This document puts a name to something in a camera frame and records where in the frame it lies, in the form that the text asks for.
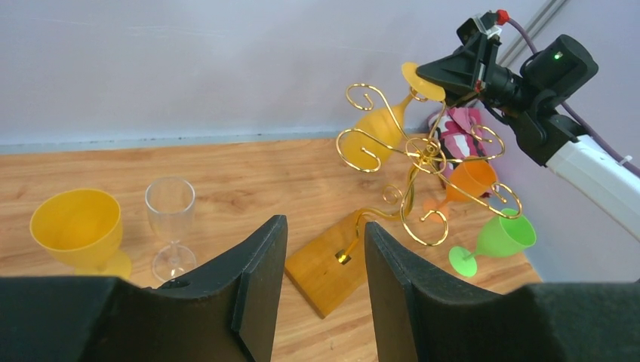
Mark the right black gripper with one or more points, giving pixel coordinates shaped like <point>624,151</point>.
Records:
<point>474,74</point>

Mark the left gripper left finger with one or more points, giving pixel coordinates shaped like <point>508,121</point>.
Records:
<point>224,310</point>

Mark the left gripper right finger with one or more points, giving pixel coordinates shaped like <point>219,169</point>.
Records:
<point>423,313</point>

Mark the gold wire glass rack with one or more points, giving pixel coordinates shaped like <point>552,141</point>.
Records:
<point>328,269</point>

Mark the orange wine glass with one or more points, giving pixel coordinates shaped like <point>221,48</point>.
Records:
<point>473,177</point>

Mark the yellow wine glass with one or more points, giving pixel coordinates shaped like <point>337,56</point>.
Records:
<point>83,228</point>
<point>378,134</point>

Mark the green wine glass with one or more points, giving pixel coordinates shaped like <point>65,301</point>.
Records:
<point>500,237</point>

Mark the clear wine glass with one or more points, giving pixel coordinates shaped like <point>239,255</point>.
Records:
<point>170,206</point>

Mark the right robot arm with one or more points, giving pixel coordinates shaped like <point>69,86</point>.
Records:
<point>528,103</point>

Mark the pink camouflage cloth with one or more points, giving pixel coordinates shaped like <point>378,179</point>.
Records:
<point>455,136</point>

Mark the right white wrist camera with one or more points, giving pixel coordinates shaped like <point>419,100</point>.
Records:
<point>488,24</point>

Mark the aluminium frame rail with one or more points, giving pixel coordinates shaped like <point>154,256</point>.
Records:
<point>534,17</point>

